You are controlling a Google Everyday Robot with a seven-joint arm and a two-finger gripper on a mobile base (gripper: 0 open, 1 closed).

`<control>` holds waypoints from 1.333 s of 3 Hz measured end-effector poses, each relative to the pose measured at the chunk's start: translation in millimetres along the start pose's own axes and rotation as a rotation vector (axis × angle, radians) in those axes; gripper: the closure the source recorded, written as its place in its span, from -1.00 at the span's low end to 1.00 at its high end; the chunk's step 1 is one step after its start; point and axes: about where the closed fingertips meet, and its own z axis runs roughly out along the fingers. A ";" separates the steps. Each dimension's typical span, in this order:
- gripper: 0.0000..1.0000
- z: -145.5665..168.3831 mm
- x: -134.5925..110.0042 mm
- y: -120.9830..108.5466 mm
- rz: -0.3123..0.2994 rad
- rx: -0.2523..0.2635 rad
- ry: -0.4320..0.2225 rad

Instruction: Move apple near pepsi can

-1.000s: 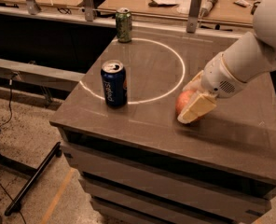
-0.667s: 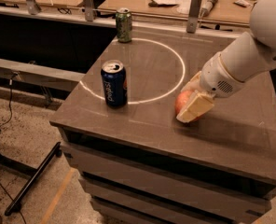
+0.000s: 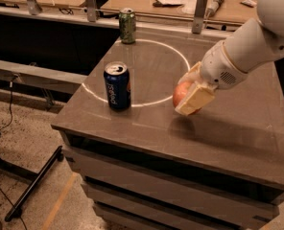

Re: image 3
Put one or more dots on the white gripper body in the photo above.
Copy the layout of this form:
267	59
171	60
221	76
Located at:
219	67

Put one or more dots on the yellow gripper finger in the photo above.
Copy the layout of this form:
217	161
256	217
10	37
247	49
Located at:
205	94
194	74

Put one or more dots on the red apple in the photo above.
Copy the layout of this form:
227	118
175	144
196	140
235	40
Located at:
185	99

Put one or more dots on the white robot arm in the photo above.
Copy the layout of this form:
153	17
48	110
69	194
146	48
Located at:
258	41

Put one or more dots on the blue pepsi can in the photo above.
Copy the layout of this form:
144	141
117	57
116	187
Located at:
117	81

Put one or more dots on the green soda can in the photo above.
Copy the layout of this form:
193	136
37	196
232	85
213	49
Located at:
127	25

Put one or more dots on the grey handheld tool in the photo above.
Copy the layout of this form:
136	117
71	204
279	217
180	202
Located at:
213	7

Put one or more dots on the grey drawer cabinet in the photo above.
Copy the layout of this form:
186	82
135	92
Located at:
149	168

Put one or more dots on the metal bracket right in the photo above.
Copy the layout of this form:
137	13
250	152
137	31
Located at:
200	9

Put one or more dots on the metal bracket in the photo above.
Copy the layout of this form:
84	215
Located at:
33	7
200	9
91	10

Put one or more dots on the metal bracket middle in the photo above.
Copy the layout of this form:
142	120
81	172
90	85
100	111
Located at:
91	10

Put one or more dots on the metal bracket left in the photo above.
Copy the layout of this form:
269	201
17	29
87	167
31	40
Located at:
33	7

